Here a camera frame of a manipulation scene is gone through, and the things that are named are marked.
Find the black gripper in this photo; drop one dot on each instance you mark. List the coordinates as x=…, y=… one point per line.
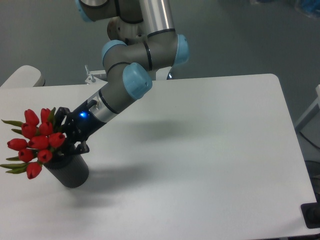
x=78, y=125

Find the red tulip bouquet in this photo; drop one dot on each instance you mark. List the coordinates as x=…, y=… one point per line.
x=41, y=138

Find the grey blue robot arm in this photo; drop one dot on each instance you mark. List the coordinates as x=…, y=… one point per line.
x=145, y=41

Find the dark grey ribbed vase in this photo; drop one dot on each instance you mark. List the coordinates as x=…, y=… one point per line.
x=72, y=171

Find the white chair seat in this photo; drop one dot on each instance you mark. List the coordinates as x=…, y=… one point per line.
x=24, y=77

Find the black device at table edge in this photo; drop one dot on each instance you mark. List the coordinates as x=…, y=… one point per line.
x=311, y=214

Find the blue plastic item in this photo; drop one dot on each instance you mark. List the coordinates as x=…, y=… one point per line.
x=310, y=8

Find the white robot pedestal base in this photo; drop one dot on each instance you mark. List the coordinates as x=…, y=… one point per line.
x=100, y=75

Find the white furniture frame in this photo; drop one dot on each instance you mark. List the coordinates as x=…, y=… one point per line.
x=309, y=113

